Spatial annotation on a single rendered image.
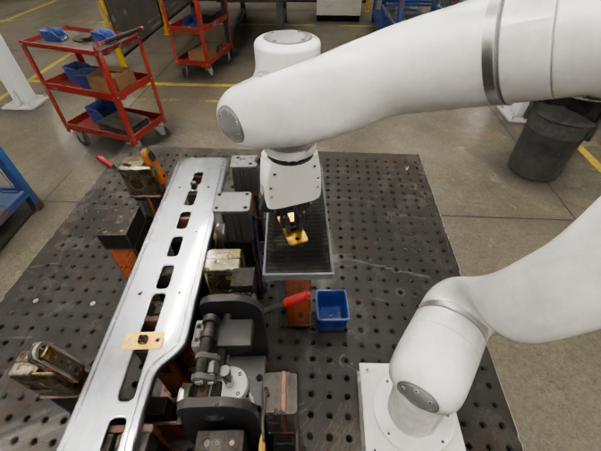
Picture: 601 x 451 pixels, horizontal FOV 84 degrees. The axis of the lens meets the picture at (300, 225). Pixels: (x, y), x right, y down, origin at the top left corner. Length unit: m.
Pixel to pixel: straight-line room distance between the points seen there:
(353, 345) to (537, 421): 1.15
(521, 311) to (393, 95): 0.29
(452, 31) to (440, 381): 0.44
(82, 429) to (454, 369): 0.65
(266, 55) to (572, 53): 0.29
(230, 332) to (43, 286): 1.00
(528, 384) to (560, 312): 1.65
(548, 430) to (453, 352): 1.49
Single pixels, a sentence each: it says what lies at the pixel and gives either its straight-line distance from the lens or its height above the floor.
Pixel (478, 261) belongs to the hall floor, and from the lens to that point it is 2.44.
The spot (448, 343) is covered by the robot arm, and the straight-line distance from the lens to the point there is 0.58.
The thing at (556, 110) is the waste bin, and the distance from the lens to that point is 3.06.
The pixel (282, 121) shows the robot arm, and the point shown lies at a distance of 0.37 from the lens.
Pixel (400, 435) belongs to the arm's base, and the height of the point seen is 0.79.
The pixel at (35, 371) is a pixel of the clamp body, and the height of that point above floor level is 1.04.
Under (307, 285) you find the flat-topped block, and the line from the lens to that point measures 0.91.
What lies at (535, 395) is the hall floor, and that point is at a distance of 2.09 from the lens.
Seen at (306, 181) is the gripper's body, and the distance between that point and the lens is 0.55.
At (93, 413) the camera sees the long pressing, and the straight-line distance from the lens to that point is 0.80.
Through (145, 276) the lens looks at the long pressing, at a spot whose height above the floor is 1.00.
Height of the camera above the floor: 1.68
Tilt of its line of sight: 45 degrees down
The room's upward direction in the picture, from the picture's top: straight up
